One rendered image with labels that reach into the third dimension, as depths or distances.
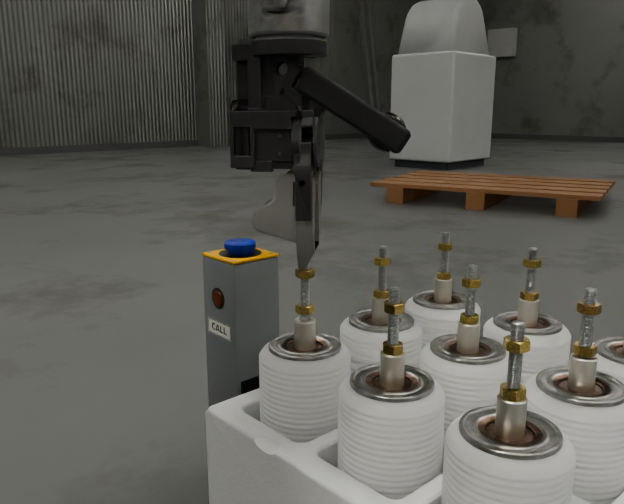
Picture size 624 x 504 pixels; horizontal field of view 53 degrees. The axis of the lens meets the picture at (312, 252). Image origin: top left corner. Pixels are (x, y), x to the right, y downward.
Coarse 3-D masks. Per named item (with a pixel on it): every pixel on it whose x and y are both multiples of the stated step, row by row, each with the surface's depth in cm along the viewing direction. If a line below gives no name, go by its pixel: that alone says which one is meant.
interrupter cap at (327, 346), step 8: (280, 336) 66; (288, 336) 67; (320, 336) 66; (328, 336) 66; (272, 344) 64; (280, 344) 64; (288, 344) 65; (320, 344) 65; (328, 344) 64; (336, 344) 64; (272, 352) 62; (280, 352) 62; (288, 352) 62; (296, 352) 62; (304, 352) 62; (312, 352) 62; (320, 352) 62; (328, 352) 62; (336, 352) 62; (296, 360) 61; (304, 360) 61; (312, 360) 61
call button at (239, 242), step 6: (228, 240) 78; (234, 240) 78; (240, 240) 78; (246, 240) 78; (252, 240) 78; (228, 246) 76; (234, 246) 76; (240, 246) 76; (246, 246) 76; (252, 246) 77; (228, 252) 77; (234, 252) 77; (240, 252) 77; (246, 252) 77; (252, 252) 78
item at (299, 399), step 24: (264, 360) 62; (288, 360) 61; (336, 360) 62; (264, 384) 63; (288, 384) 60; (312, 384) 60; (336, 384) 62; (264, 408) 64; (288, 408) 61; (312, 408) 61; (336, 408) 62; (288, 432) 62; (312, 432) 61
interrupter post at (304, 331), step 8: (296, 320) 63; (312, 320) 63; (296, 328) 63; (304, 328) 63; (312, 328) 63; (296, 336) 63; (304, 336) 63; (312, 336) 63; (296, 344) 64; (304, 344) 63; (312, 344) 64
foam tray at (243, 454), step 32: (224, 416) 64; (256, 416) 68; (224, 448) 65; (256, 448) 60; (288, 448) 58; (320, 448) 59; (224, 480) 66; (256, 480) 61; (288, 480) 57; (320, 480) 54; (352, 480) 53
